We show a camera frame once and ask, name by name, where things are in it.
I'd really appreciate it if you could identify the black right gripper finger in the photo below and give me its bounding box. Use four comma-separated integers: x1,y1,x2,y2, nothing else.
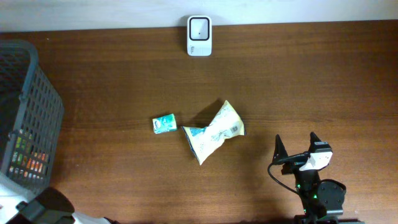
272,134,288,164
309,132,322,152

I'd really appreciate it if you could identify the cream yellow snack bag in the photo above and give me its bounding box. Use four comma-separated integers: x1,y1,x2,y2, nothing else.
182,100,246,165

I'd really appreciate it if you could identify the teal small drink carton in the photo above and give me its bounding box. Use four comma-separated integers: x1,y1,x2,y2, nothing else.
152,114,177,134

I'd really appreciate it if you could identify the green orange juice carton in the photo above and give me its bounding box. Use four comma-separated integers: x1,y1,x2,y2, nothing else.
8,128,50,182

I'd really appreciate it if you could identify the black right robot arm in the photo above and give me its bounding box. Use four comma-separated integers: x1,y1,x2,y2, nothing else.
267,132,361,224

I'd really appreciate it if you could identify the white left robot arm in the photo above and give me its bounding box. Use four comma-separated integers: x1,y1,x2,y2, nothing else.
1,174,117,224

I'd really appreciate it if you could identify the white barcode scanner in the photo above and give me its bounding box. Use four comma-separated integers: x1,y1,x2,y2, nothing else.
187,15,213,57

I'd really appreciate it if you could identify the dark grey plastic basket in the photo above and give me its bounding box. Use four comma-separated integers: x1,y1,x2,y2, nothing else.
1,40,65,194

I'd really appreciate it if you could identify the black camera cable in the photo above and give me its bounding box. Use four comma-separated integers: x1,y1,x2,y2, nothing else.
267,154,301,196

